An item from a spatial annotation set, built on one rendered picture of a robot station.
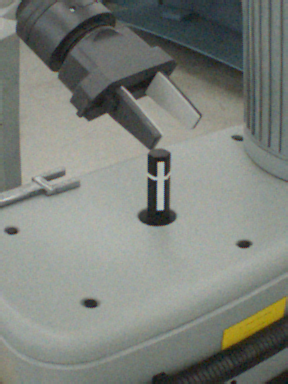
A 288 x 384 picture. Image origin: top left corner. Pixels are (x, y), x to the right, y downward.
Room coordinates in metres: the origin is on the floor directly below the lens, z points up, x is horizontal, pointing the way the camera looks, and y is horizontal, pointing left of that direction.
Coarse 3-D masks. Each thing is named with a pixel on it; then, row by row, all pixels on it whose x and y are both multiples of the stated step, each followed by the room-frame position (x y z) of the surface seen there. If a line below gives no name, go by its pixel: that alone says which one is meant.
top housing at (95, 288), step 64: (64, 192) 0.77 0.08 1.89; (128, 192) 0.77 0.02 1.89; (192, 192) 0.77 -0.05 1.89; (256, 192) 0.77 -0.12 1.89; (0, 256) 0.65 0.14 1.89; (64, 256) 0.65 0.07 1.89; (128, 256) 0.66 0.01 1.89; (192, 256) 0.66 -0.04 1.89; (256, 256) 0.65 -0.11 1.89; (0, 320) 0.56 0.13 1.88; (64, 320) 0.55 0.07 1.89; (128, 320) 0.56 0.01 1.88; (192, 320) 0.60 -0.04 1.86; (256, 320) 0.64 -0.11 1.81
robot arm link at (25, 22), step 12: (0, 0) 0.79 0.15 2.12; (12, 0) 0.81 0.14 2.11; (24, 0) 0.81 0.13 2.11; (36, 0) 0.79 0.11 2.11; (48, 0) 0.79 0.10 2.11; (0, 12) 0.82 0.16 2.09; (12, 12) 0.82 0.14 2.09; (24, 12) 0.79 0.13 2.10; (36, 12) 0.78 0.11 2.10; (24, 24) 0.79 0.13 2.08; (24, 36) 0.79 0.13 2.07
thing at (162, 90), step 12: (156, 84) 0.76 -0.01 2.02; (168, 84) 0.75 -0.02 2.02; (156, 96) 0.76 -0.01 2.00; (168, 96) 0.75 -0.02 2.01; (180, 96) 0.74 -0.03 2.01; (168, 108) 0.75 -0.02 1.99; (180, 108) 0.74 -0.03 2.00; (192, 108) 0.73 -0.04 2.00; (180, 120) 0.74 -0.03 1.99; (192, 120) 0.73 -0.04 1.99
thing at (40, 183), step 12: (60, 168) 0.81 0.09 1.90; (36, 180) 0.79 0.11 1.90; (48, 180) 0.80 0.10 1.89; (72, 180) 0.79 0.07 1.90; (12, 192) 0.76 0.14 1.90; (24, 192) 0.76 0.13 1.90; (36, 192) 0.77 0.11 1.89; (48, 192) 0.76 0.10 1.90; (60, 192) 0.77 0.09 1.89; (0, 204) 0.74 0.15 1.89
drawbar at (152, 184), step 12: (156, 156) 0.72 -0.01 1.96; (168, 156) 0.72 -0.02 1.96; (156, 168) 0.72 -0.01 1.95; (168, 168) 0.73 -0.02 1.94; (156, 180) 0.72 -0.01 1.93; (168, 180) 0.73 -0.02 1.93; (156, 192) 0.72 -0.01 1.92; (168, 192) 0.73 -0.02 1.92; (156, 204) 0.72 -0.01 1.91; (168, 204) 0.73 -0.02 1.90; (156, 216) 0.72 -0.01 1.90; (168, 216) 0.73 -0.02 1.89
